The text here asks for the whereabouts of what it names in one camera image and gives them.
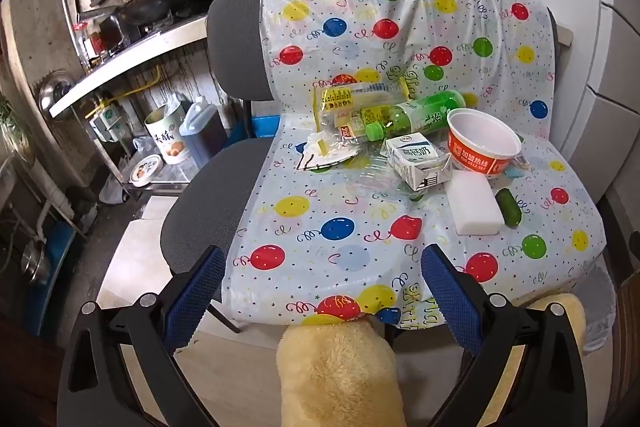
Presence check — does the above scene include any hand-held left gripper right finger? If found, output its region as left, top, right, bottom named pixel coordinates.
left=420, top=243, right=588, bottom=427

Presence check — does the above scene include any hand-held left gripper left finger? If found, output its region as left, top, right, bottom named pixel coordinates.
left=57, top=244, right=228, bottom=427

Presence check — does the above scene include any white foam sponge block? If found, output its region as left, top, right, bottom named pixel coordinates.
left=445, top=170, right=506, bottom=237

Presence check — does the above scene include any small green cucumber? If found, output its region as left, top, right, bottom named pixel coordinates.
left=495, top=188, right=523, bottom=228

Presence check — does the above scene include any white green milk carton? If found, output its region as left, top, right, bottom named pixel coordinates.
left=384, top=133, right=455, bottom=192

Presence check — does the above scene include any red instant noodle bowl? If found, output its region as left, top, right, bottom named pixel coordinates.
left=446, top=108, right=523, bottom=178

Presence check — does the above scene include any white paper wrapper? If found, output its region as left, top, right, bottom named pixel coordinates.
left=297, top=142, right=362, bottom=175

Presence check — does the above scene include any green plastic drink bottle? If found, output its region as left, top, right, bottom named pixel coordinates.
left=364, top=90, right=467, bottom=142

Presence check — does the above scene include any clear plastic bag yellow label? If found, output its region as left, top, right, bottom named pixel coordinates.
left=312, top=79, right=417, bottom=158

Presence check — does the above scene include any balloon print plastic sheet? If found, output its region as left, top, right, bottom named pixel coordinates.
left=220, top=0, right=608, bottom=333

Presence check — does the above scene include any printed paper bowl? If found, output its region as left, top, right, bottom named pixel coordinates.
left=127, top=154, right=164, bottom=186

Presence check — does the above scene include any blue cap oil jug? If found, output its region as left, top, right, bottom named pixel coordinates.
left=179, top=96, right=229, bottom=168

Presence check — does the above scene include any printed tin can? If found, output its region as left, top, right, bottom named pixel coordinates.
left=145, top=102, right=194, bottom=166

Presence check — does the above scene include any steel pot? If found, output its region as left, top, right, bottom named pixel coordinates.
left=19, top=241, right=52, bottom=285

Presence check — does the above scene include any blue plastic bin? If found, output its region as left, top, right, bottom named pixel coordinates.
left=251, top=117, right=281, bottom=140

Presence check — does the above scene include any brown box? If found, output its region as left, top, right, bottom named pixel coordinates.
left=614, top=274, right=640, bottom=363

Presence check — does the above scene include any white gas meter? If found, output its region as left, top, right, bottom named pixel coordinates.
left=90, top=104, right=127, bottom=142

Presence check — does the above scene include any yellow gas pipe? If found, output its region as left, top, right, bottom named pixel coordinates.
left=85, top=64, right=162, bottom=118

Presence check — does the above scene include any round metal strainer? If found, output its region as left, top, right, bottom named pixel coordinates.
left=37, top=69, right=77, bottom=122

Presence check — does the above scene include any kitchen counter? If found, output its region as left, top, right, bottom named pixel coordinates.
left=47, top=14, right=211, bottom=118

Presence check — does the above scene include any grey office chair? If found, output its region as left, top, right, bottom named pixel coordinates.
left=161, top=0, right=617, bottom=350

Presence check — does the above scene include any black wok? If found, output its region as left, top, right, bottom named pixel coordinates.
left=116, top=0, right=206, bottom=28

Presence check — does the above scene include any white refrigerator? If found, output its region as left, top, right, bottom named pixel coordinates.
left=534, top=0, right=640, bottom=192

